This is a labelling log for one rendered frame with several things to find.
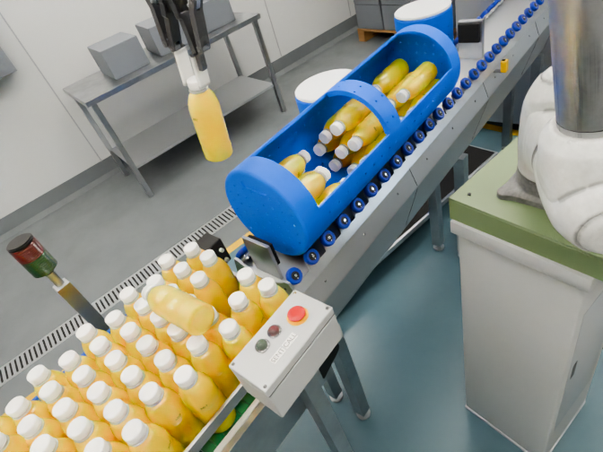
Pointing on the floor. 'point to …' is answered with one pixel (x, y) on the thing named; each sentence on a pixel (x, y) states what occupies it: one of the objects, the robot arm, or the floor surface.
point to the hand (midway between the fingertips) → (192, 68)
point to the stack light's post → (81, 305)
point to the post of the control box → (324, 416)
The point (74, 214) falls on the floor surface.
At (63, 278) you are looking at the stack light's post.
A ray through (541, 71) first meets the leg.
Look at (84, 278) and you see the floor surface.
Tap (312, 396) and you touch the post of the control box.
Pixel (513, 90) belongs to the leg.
